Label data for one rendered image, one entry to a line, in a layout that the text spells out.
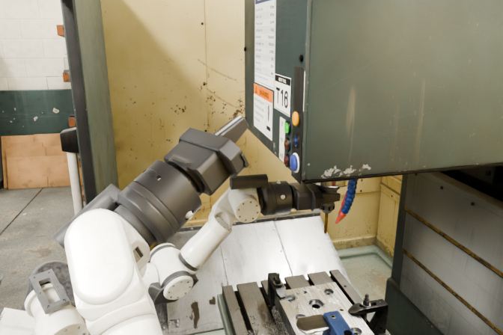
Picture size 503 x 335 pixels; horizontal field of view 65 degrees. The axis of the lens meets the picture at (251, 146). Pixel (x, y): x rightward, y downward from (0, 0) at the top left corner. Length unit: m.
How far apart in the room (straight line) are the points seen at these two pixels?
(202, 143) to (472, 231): 0.96
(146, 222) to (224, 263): 1.58
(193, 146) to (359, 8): 0.34
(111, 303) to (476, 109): 0.69
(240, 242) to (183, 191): 1.65
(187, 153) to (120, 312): 0.22
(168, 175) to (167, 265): 0.56
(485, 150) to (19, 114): 5.33
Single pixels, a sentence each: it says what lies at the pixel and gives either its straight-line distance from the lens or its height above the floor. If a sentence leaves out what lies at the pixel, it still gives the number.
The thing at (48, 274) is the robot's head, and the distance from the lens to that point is 0.78.
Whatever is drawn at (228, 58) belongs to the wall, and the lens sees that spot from 1.97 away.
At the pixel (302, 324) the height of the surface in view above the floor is 1.22.
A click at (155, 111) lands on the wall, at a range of 1.96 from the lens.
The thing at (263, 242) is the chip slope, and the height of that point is 0.80.
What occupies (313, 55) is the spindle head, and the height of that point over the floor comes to 1.83.
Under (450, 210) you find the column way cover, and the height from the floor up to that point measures 1.33.
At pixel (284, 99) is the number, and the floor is 1.74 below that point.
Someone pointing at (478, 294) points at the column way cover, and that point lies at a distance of 1.39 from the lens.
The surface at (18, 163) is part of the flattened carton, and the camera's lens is 5.72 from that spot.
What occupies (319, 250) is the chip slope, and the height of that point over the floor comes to 0.76.
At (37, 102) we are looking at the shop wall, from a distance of 5.60.
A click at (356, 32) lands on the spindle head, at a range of 0.68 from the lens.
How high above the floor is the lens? 1.86
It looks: 16 degrees down
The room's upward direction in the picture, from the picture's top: straight up
